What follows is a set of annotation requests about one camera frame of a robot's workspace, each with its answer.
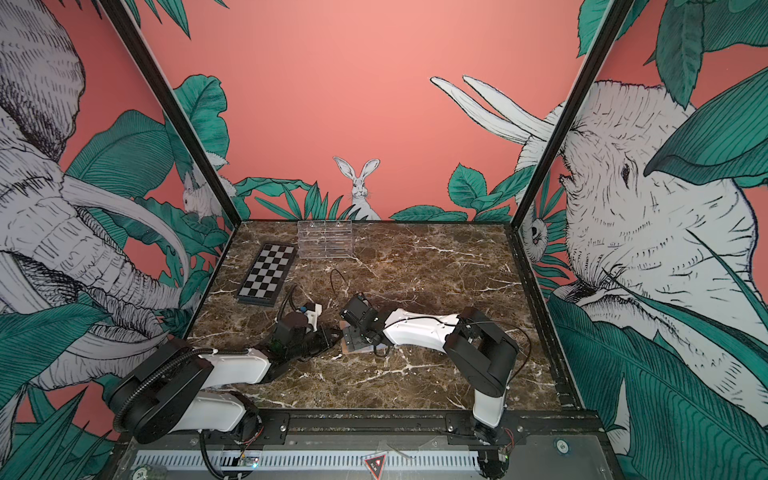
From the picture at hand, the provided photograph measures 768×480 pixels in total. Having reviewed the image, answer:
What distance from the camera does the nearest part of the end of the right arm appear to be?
63 cm

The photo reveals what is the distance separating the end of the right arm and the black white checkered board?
39 cm

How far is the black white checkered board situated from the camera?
38.3 inches
